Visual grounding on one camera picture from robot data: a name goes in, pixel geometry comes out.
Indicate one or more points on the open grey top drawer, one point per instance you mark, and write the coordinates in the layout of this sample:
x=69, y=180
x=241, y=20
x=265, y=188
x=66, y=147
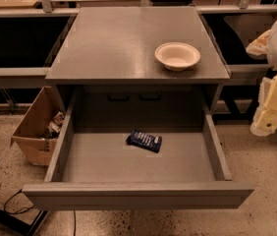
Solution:
x=100, y=171

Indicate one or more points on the cardboard box with trash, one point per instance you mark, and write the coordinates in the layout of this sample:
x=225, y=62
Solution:
x=38, y=131

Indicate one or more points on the grey cabinet with counter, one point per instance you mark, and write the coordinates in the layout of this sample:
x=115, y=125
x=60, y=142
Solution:
x=129, y=88

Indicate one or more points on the black floor stand base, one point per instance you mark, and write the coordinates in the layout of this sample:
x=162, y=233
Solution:
x=19, y=226

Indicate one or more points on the white paper bowl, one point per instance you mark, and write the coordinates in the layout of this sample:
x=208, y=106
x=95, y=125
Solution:
x=177, y=56

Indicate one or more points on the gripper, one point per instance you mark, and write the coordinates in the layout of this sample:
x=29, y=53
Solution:
x=265, y=121

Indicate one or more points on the grey metal shelf frame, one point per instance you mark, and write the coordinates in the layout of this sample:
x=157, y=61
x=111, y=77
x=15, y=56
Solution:
x=26, y=77

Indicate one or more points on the blue rxbar blueberry packet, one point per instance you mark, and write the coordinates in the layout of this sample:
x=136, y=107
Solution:
x=143, y=140

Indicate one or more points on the black chair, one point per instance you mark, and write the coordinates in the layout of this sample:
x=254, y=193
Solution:
x=249, y=27

